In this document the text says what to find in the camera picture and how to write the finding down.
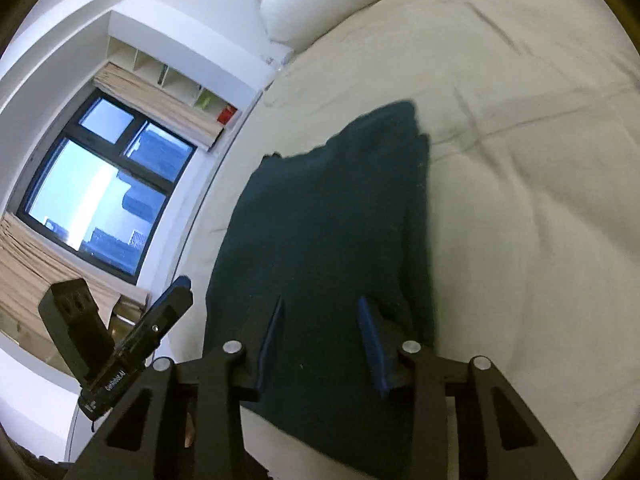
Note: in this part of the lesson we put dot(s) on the bed with beige sheet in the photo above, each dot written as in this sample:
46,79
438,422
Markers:
525,185

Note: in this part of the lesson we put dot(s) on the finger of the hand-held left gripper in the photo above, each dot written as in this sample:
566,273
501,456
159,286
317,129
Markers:
172,302

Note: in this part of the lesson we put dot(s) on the white pillow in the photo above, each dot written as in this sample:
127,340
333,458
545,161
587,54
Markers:
320,0

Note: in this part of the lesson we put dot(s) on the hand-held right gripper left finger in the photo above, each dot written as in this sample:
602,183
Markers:
270,345

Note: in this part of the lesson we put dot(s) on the white wall shelf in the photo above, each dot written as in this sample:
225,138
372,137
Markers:
165,75

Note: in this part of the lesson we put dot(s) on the beige curtain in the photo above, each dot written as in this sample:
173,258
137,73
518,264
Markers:
30,280
160,105

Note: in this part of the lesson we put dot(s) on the red box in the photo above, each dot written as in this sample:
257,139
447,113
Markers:
226,114

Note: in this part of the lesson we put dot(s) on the black framed window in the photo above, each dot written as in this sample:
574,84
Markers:
85,195

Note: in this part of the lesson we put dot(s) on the white wall outlet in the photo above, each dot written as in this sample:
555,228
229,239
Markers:
276,61

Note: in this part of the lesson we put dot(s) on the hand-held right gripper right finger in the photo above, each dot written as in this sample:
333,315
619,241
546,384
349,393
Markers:
372,350

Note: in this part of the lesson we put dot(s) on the dark green sweater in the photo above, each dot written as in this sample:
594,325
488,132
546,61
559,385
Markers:
325,240

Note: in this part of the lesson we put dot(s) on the green box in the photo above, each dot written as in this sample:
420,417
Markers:
204,100

